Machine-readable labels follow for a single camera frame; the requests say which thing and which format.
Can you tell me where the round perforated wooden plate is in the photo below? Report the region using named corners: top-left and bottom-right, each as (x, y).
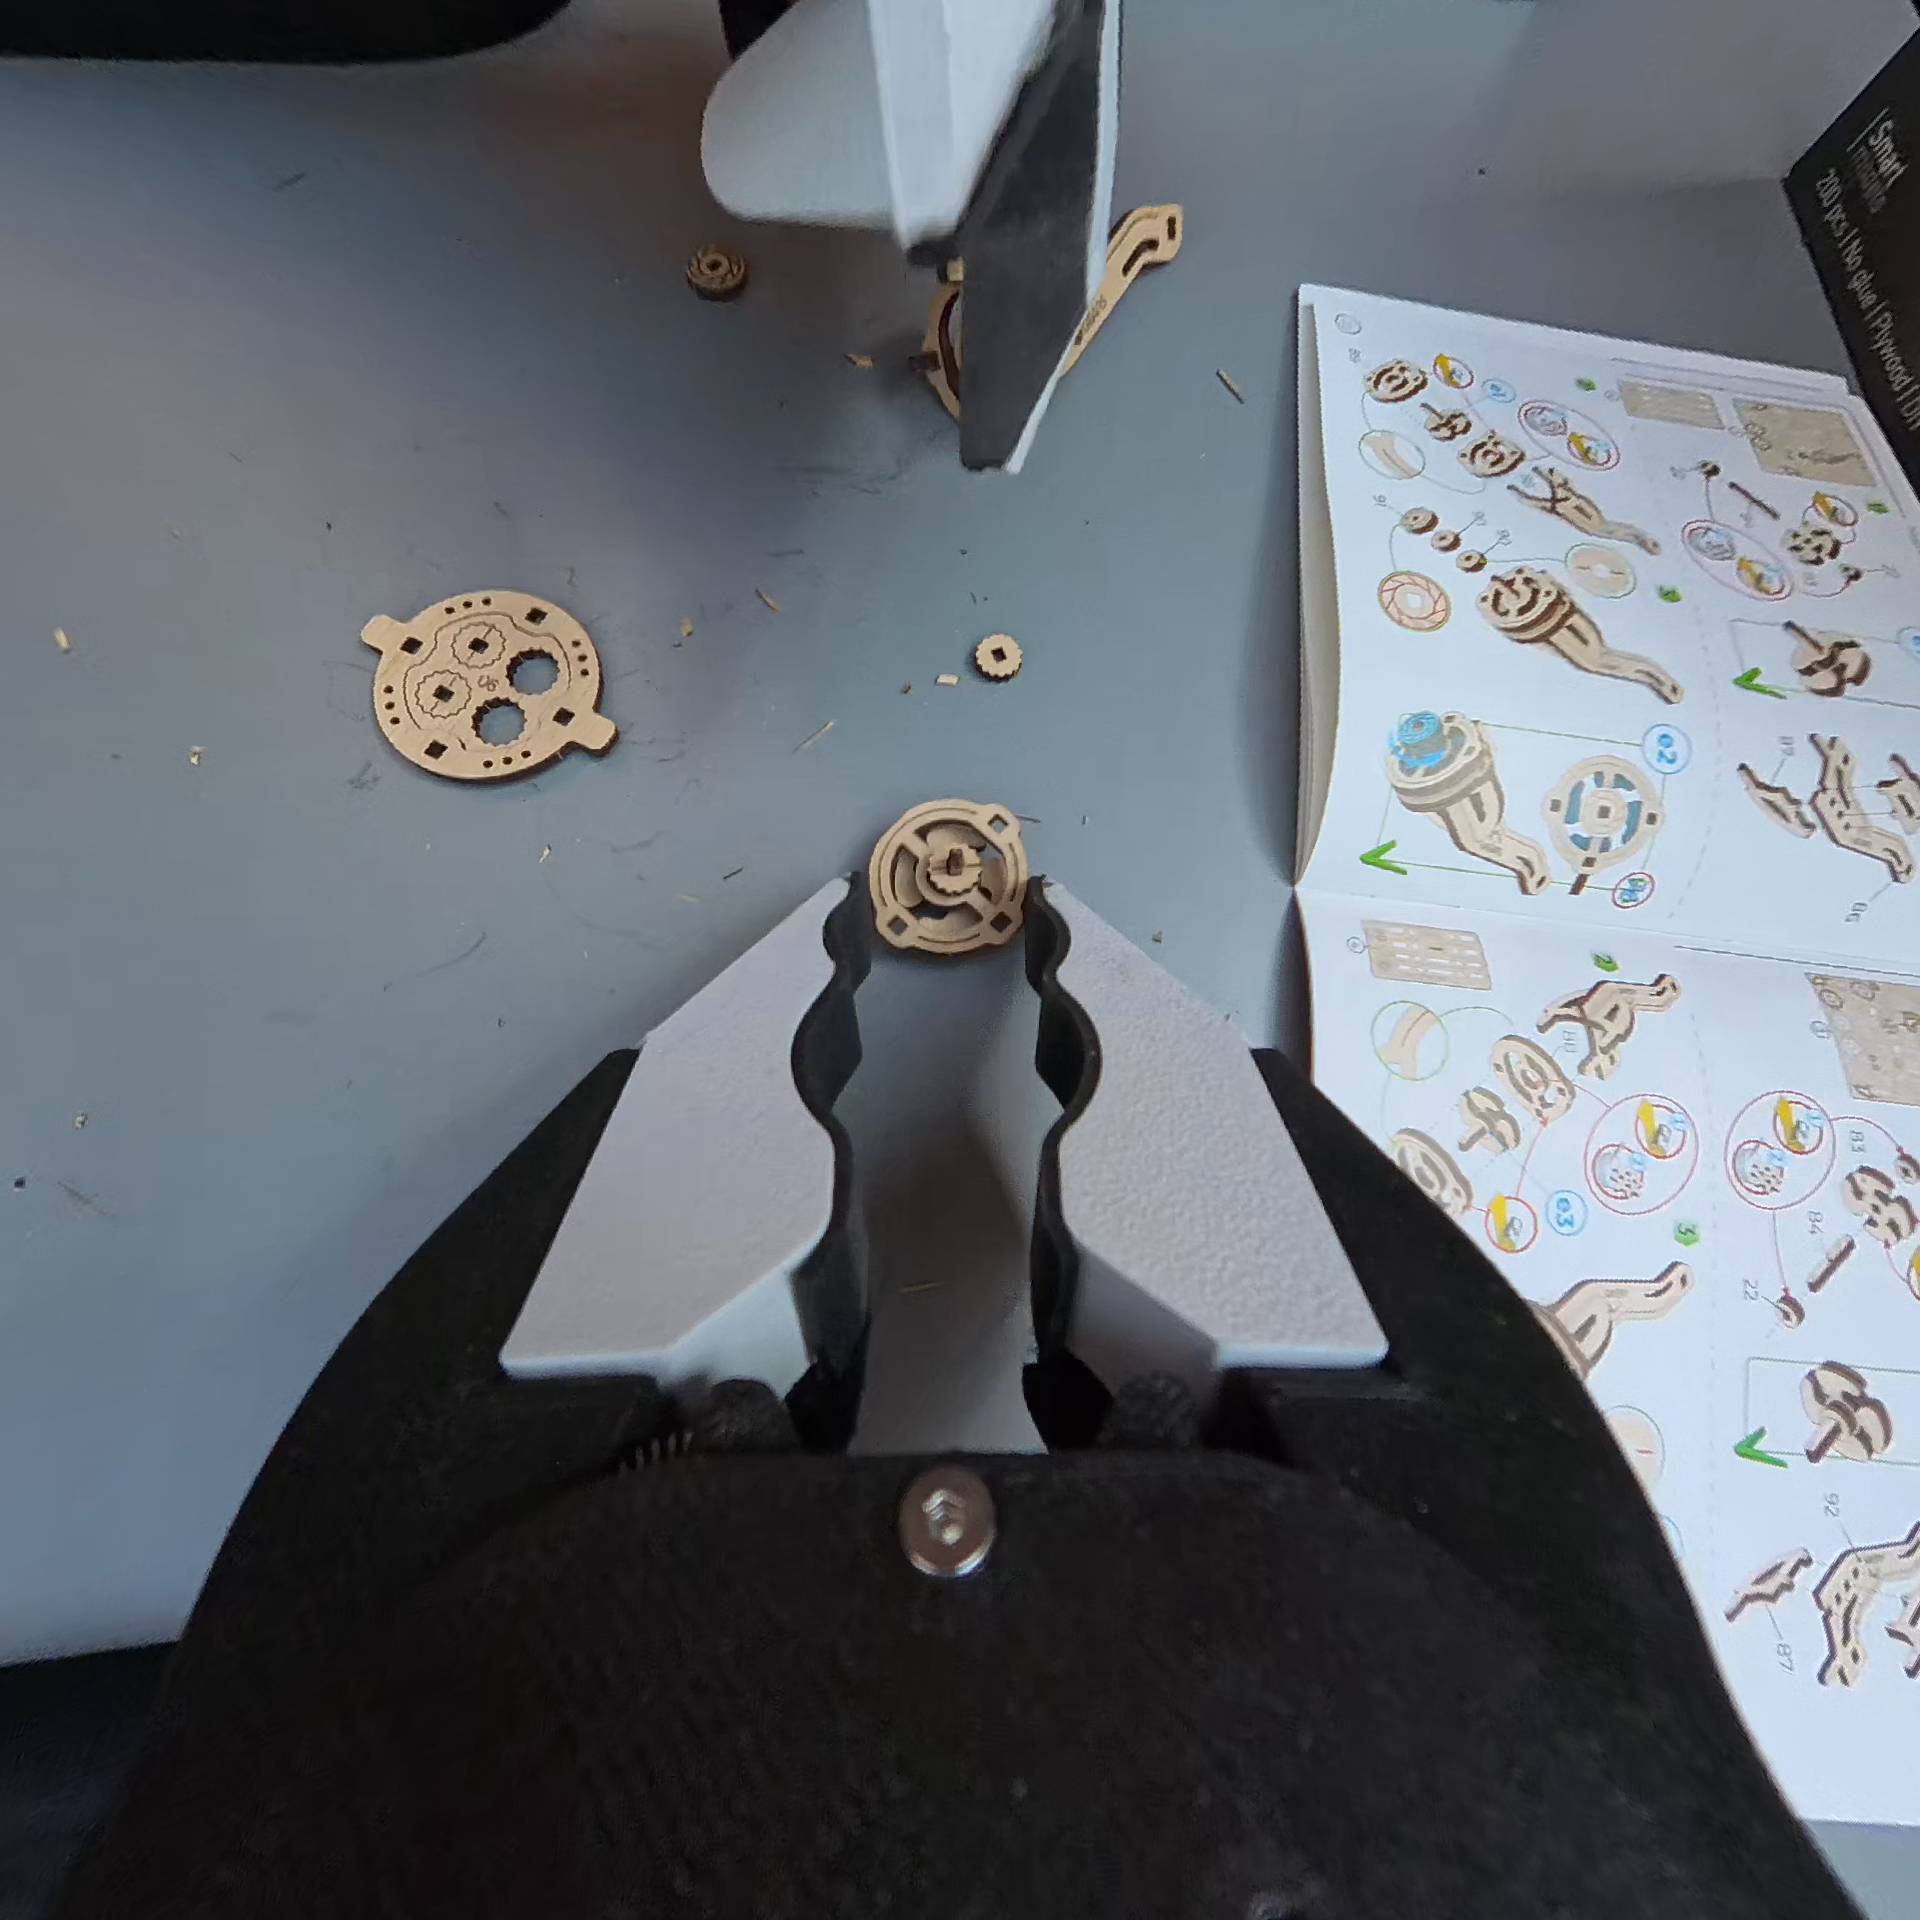
top-left (359, 588), bottom-right (620, 785)

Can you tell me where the black cardboard box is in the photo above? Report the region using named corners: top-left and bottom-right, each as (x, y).
top-left (1782, 22), bottom-right (1920, 504)

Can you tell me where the wooden arm piece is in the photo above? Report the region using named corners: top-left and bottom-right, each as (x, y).
top-left (907, 202), bottom-right (1188, 425)

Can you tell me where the black flat object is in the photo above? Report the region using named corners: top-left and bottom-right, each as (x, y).
top-left (0, 0), bottom-right (721, 66)

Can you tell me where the round wooden wheel assembly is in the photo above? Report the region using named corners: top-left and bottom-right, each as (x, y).
top-left (865, 794), bottom-right (1031, 958)

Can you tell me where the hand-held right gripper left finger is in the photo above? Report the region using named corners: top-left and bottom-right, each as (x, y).
top-left (497, 874), bottom-right (880, 1449)

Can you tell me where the illustrated instruction booklet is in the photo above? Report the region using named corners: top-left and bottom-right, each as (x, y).
top-left (1292, 281), bottom-right (1920, 1832)

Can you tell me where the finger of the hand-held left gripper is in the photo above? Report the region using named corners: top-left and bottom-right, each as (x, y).
top-left (951, 0), bottom-right (1127, 478)
top-left (701, 0), bottom-right (1051, 258)

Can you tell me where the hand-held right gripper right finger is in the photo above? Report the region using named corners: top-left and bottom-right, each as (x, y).
top-left (1019, 876), bottom-right (1385, 1449)

